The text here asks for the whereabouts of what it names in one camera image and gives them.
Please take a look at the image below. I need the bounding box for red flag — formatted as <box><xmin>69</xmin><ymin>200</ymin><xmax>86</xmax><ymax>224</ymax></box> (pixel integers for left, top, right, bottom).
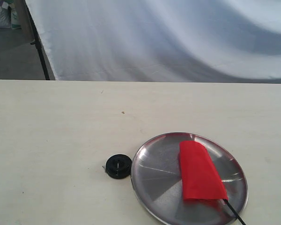
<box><xmin>179</xmin><ymin>141</ymin><xmax>245</xmax><ymax>225</ymax></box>

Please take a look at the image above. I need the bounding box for black round flag base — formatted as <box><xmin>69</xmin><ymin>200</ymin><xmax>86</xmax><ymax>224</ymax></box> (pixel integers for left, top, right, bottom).
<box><xmin>105</xmin><ymin>154</ymin><xmax>132</xmax><ymax>180</ymax></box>

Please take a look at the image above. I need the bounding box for round stainless steel plate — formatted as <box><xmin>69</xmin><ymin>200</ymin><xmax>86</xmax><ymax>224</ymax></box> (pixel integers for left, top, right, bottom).
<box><xmin>131</xmin><ymin>132</ymin><xmax>248</xmax><ymax>225</ymax></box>

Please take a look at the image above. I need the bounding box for white backdrop cloth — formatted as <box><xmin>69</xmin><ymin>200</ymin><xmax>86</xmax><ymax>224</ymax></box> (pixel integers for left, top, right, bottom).
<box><xmin>26</xmin><ymin>0</ymin><xmax>281</xmax><ymax>83</ymax></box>

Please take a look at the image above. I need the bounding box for black backdrop stand pole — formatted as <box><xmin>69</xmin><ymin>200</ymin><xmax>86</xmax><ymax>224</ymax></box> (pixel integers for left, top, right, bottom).
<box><xmin>25</xmin><ymin>2</ymin><xmax>50</xmax><ymax>81</ymax></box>

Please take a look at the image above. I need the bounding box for white sack in background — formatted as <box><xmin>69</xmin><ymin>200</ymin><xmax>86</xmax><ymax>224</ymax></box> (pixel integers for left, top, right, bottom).
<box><xmin>0</xmin><ymin>0</ymin><xmax>21</xmax><ymax>30</ymax></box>

